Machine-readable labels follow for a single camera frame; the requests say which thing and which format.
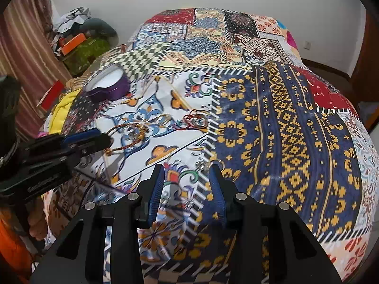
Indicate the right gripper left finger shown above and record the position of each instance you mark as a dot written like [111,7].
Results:
[150,192]

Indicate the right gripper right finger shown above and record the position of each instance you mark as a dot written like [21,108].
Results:
[224,192]

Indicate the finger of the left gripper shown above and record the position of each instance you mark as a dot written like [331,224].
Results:
[92,145]
[83,135]

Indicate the purple heart-shaped tin box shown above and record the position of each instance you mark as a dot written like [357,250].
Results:
[110,84]

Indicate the yellow blanket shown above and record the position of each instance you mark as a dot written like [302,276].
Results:
[61,111]

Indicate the red box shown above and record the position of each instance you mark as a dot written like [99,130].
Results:
[51,95]

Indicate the green patterned box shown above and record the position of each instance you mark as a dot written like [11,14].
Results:
[81,58]

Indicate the orange sleeve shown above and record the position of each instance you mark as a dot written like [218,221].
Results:
[13,249]

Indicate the orange box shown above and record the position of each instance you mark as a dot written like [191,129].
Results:
[73,43]

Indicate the striped red-brown curtain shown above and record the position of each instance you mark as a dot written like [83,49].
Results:
[26,54]

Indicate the colourful patchwork bedspread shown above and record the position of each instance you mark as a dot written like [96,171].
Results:
[212,86]

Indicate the pile of clothes and papers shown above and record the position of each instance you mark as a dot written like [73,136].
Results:
[79,20]

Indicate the wall socket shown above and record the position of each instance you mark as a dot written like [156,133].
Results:
[307,45]

